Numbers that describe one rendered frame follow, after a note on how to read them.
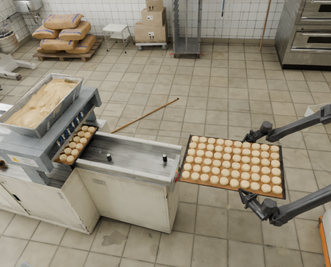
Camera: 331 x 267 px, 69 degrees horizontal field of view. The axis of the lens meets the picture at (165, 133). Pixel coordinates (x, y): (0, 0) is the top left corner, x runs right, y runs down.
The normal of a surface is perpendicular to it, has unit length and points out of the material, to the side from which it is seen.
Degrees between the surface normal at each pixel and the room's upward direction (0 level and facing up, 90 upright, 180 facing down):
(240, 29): 90
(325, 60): 90
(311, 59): 91
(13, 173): 0
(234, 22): 90
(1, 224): 0
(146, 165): 0
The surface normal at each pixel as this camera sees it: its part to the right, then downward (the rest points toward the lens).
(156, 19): -0.22, 0.70
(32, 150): -0.06, -0.71
